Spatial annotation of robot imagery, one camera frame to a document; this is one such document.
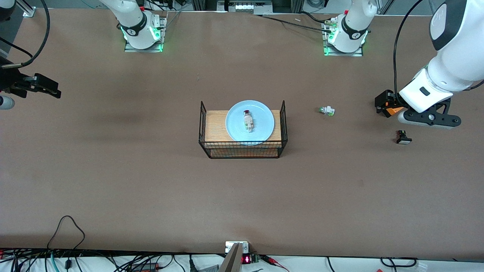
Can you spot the grey metal bar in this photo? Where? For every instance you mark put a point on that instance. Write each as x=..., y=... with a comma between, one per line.
x=231, y=262

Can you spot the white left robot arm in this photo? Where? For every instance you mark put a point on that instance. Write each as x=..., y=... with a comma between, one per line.
x=453, y=56

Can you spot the black white-capped button switch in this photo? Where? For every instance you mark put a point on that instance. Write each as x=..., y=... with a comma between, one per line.
x=404, y=139

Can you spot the green push button switch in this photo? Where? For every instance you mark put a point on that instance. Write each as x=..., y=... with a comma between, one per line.
x=328, y=111

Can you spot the metal box with light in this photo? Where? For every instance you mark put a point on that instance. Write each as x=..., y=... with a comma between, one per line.
x=245, y=6

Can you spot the wooden shelf board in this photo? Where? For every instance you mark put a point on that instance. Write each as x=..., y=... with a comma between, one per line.
x=215, y=128
x=242, y=153

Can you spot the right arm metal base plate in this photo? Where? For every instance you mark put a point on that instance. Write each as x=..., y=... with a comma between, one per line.
x=130, y=49

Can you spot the red clip lead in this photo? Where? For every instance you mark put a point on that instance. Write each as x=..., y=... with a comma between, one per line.
x=270, y=259

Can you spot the aluminium frame profile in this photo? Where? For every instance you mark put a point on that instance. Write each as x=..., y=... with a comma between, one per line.
x=28, y=10
x=385, y=5

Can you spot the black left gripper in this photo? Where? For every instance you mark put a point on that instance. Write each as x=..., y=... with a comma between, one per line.
x=384, y=100

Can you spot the light blue round plate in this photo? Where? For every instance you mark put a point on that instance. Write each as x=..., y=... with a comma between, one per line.
x=262, y=126

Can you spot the red push button switch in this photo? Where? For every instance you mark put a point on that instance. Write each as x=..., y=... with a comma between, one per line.
x=247, y=121

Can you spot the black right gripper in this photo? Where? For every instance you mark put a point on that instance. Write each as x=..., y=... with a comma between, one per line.
x=8, y=80

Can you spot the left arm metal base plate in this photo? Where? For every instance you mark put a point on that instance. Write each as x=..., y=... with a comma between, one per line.
x=355, y=54

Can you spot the red LED display module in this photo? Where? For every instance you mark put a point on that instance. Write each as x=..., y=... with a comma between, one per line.
x=246, y=259

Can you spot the black power adapter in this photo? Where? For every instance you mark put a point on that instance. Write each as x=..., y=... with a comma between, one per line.
x=145, y=267

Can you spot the small metal bracket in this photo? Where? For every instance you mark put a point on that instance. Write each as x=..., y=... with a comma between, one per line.
x=230, y=247

